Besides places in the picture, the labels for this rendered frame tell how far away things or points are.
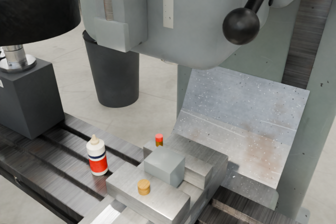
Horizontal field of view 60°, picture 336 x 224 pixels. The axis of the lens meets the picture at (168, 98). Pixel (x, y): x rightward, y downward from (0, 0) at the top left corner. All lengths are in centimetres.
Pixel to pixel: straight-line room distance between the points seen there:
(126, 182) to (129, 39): 33
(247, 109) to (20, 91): 59
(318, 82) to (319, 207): 133
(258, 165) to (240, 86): 21
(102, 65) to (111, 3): 212
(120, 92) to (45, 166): 177
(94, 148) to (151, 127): 170
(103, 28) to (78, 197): 47
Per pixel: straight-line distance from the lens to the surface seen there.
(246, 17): 24
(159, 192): 54
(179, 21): 30
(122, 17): 29
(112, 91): 251
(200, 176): 58
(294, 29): 74
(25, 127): 87
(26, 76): 81
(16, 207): 203
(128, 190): 55
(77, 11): 19
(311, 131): 85
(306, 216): 169
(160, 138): 61
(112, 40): 30
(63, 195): 71
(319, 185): 215
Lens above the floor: 146
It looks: 33 degrees down
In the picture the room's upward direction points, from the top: straight up
